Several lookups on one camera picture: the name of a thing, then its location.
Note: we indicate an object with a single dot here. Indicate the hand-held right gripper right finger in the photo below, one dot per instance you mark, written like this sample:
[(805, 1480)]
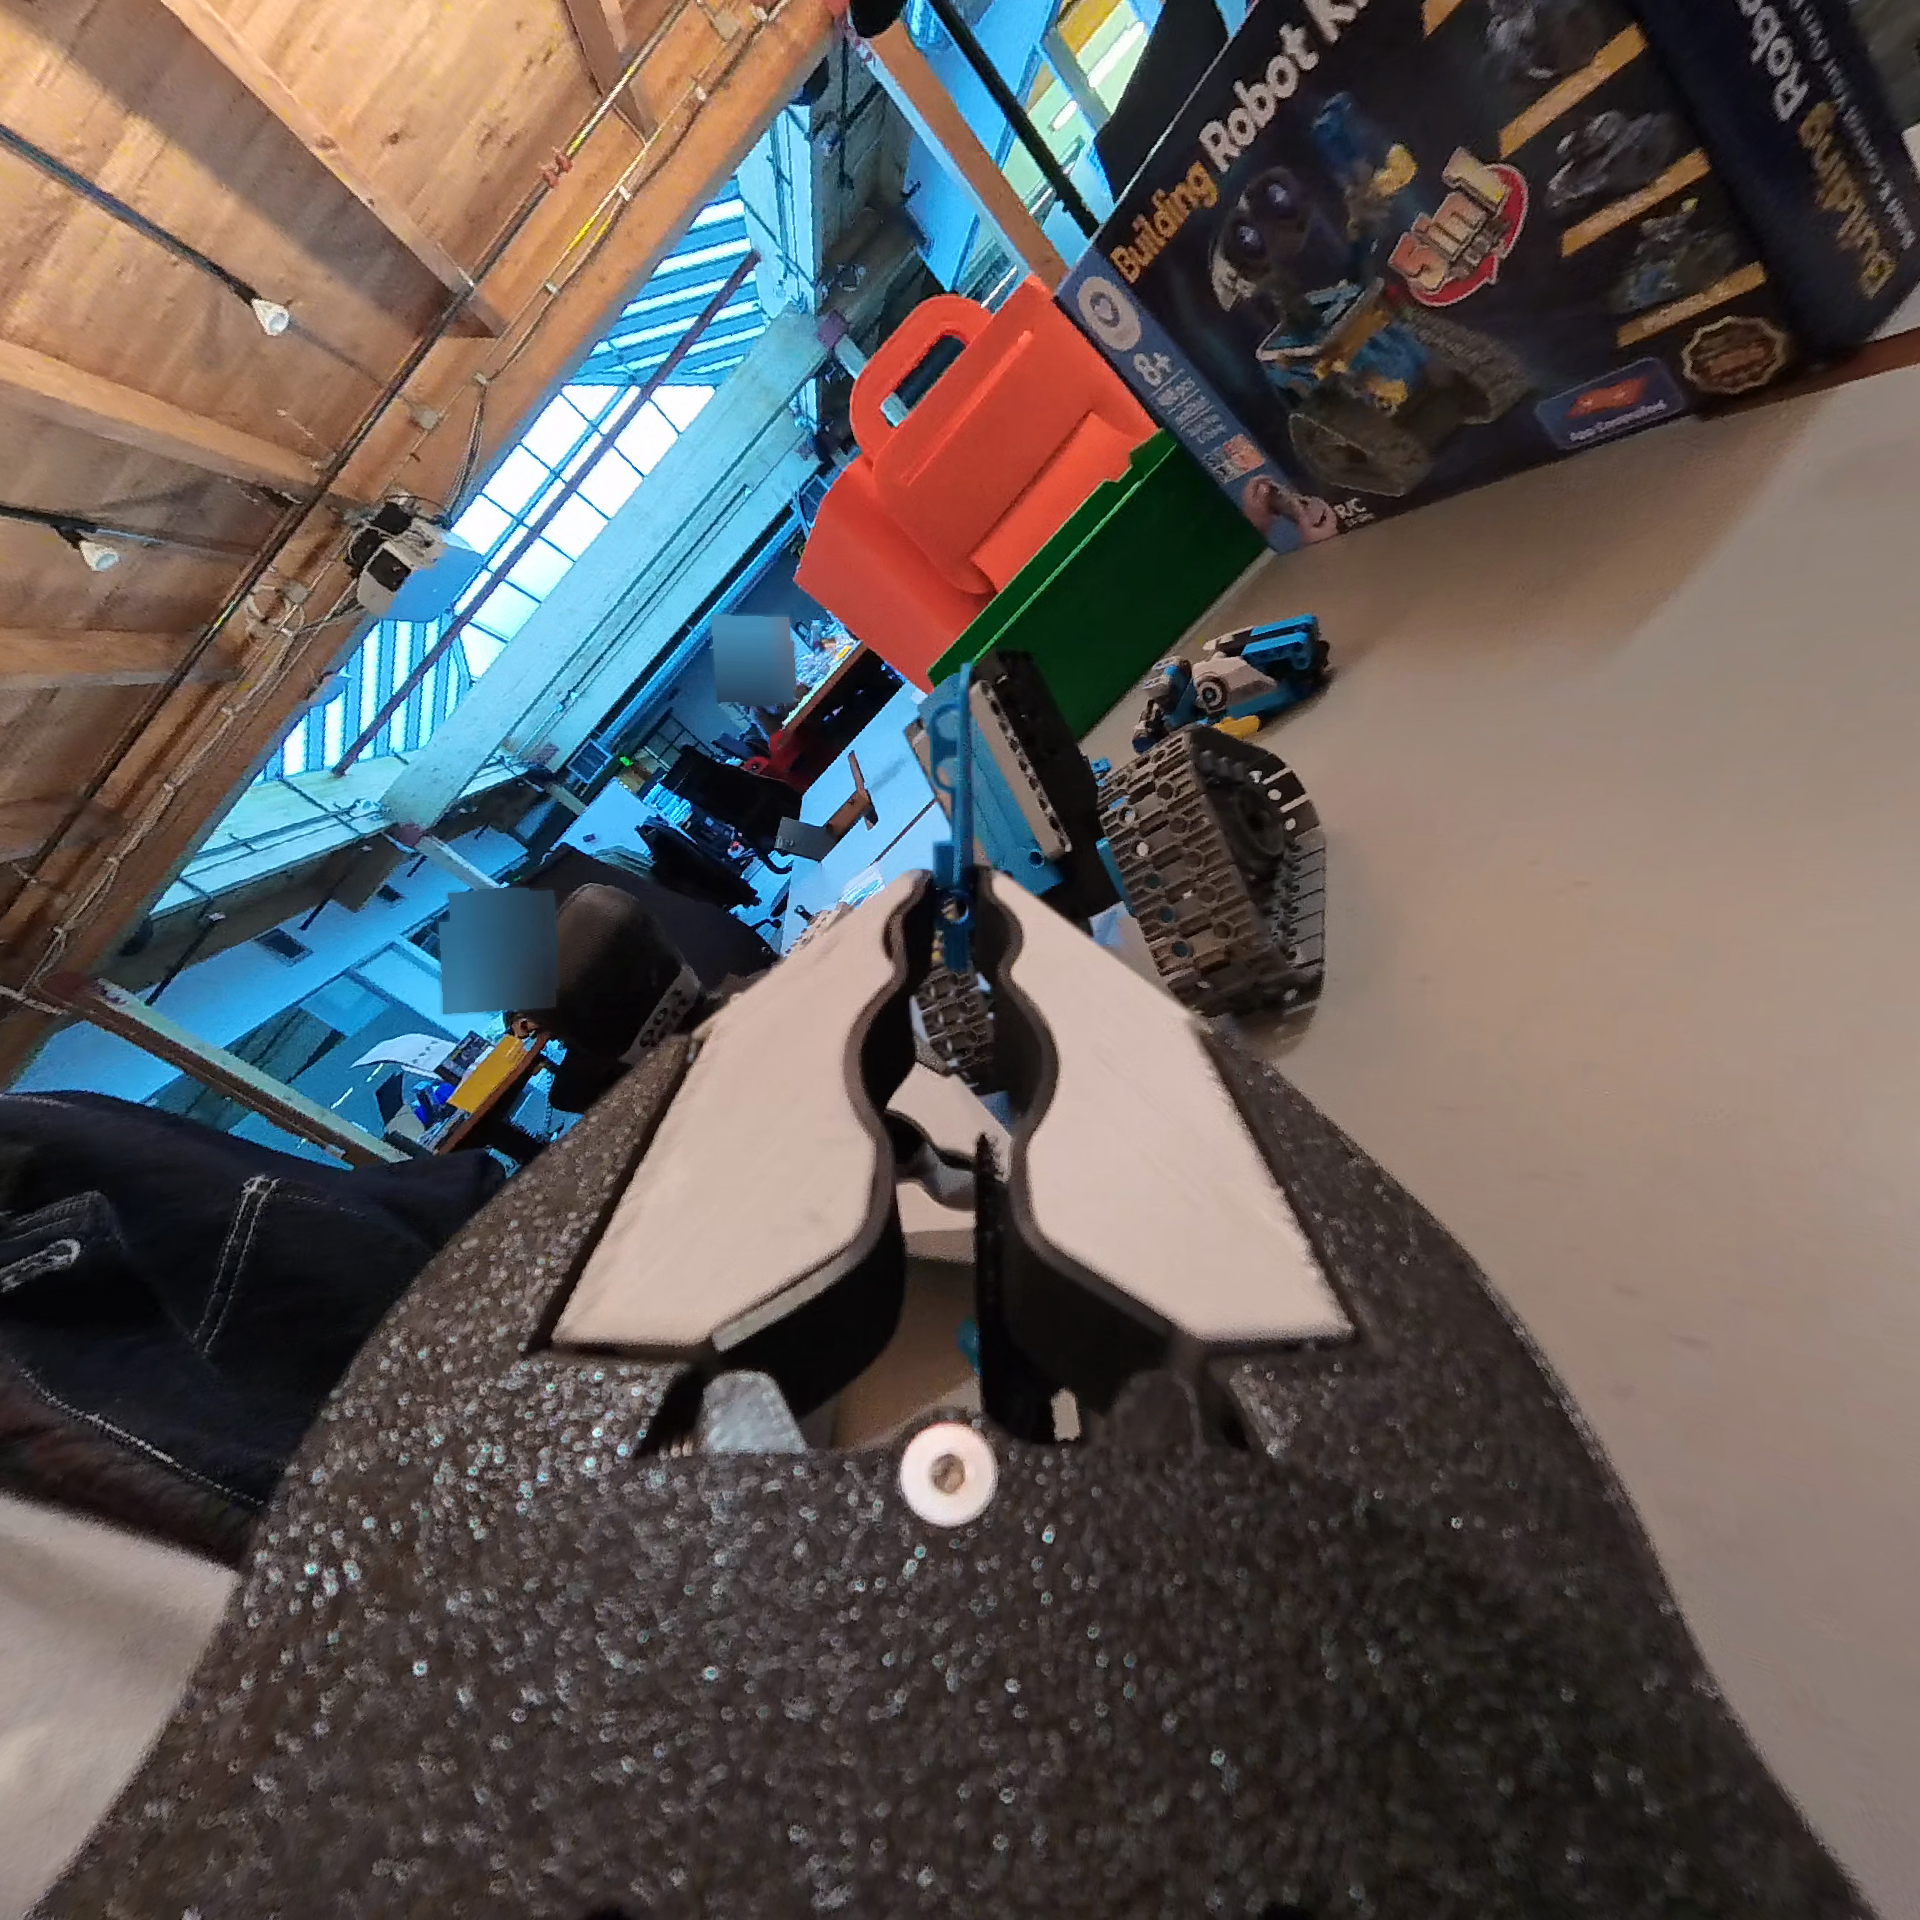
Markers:
[(1169, 1183)]

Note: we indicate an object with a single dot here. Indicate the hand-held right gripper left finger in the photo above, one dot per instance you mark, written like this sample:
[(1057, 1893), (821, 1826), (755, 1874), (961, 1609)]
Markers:
[(737, 1183)]

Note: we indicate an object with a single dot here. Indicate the tracked toy robot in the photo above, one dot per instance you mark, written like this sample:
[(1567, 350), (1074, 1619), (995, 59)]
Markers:
[(1202, 856)]

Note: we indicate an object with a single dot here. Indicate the blue toy beam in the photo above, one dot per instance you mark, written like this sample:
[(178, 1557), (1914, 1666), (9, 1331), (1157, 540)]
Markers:
[(955, 924)]

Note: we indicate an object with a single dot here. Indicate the grey desk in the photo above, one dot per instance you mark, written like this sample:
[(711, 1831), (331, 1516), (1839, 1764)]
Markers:
[(1651, 1049)]

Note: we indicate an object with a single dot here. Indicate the person's dark denim jacket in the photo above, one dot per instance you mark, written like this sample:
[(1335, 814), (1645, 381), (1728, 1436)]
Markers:
[(225, 1274)]

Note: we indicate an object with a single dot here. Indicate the toy robot head assembly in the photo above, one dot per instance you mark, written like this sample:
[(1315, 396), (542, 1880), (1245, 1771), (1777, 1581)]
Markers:
[(1245, 666)]

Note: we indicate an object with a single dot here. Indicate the green plastic bin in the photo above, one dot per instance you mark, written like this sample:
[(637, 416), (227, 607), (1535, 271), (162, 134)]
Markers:
[(1142, 600)]

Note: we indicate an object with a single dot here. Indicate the orange carrying container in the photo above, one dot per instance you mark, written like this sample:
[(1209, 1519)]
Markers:
[(961, 494)]

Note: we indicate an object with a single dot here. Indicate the person's white shirt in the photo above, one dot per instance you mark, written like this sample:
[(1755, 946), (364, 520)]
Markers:
[(75, 1696)]

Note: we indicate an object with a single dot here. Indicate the white ceiling spotlight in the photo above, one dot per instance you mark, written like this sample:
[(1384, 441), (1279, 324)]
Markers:
[(271, 317), (99, 556)]

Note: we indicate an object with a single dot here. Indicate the large robot kit box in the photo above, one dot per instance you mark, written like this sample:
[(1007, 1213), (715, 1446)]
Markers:
[(1425, 301)]

